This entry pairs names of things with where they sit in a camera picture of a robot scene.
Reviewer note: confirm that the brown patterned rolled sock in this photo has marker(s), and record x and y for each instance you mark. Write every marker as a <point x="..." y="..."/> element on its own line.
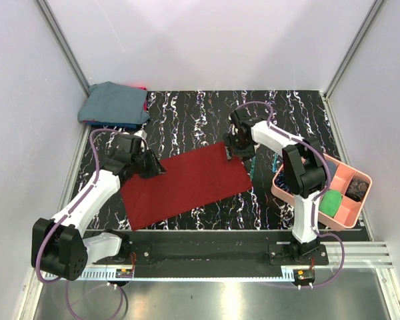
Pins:
<point x="357" y="189"/>

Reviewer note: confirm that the dark red cloth napkin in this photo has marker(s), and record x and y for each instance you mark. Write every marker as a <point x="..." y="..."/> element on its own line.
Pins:
<point x="192" y="179"/>

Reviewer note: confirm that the right aluminium frame post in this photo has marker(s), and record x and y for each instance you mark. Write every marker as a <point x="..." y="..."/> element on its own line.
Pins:
<point x="365" y="26"/>

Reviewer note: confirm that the left aluminium frame post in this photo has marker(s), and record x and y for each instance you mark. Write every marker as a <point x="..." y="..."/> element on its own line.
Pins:
<point x="57" y="33"/>

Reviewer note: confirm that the folded grey-blue cloth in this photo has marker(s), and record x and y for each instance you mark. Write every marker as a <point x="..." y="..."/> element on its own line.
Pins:
<point x="112" y="103"/>

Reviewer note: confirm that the pink divided organizer tray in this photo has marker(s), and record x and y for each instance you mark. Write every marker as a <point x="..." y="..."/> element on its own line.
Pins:
<point x="341" y="206"/>

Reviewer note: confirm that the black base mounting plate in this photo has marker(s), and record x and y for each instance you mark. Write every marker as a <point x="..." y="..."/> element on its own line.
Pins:
<point x="201" y="255"/>

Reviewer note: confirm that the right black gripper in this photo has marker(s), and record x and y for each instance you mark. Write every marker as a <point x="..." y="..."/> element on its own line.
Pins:
<point x="228" y="140"/>

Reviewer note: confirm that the silver spoon patterned handle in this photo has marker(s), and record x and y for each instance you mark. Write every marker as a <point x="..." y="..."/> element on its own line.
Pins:
<point x="252" y="168"/>

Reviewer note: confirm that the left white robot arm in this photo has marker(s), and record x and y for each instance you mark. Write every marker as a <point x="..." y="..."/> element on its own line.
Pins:
<point x="58" y="244"/>

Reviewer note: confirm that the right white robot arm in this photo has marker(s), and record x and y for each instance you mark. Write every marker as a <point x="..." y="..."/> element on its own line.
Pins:
<point x="305" y="169"/>

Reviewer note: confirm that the folded pink cloth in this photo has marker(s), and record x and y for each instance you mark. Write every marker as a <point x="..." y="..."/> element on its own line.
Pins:
<point x="141" y="94"/>

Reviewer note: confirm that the blue dotted rolled sock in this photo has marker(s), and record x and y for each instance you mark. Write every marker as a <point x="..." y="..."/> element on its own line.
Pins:
<point x="280" y="181"/>

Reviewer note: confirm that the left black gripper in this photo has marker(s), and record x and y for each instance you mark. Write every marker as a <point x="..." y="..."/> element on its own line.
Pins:
<point x="155" y="167"/>

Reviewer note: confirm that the green rolled sock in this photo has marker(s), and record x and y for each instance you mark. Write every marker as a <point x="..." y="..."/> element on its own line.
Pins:
<point x="330" y="203"/>

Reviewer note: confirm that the grey-blue rolled sock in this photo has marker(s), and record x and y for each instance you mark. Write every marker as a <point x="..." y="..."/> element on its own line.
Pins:
<point x="332" y="168"/>

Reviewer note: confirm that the fork with teal handle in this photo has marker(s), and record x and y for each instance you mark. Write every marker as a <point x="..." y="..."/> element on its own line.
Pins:
<point x="275" y="164"/>

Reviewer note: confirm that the aluminium frame post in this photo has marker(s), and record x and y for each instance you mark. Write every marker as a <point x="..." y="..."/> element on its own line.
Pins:
<point x="57" y="33"/>
<point x="365" y="26"/>

